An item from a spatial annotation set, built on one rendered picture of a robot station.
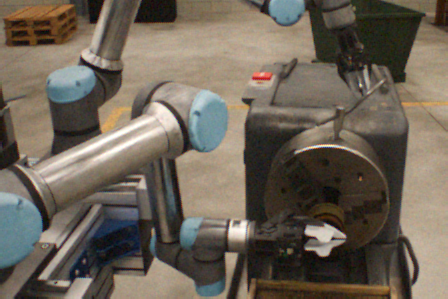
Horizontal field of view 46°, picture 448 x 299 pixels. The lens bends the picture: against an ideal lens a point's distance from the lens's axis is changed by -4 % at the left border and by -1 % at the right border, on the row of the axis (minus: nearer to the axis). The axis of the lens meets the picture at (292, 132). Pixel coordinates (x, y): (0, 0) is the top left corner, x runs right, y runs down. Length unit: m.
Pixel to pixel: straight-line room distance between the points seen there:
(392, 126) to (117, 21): 0.76
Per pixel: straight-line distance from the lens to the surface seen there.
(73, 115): 1.36
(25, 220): 0.84
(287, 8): 1.16
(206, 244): 1.19
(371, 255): 1.54
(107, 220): 1.43
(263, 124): 1.44
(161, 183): 1.21
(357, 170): 1.30
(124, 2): 1.40
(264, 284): 1.36
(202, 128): 1.00
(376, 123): 1.44
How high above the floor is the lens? 1.74
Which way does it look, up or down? 22 degrees down
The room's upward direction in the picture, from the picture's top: 1 degrees clockwise
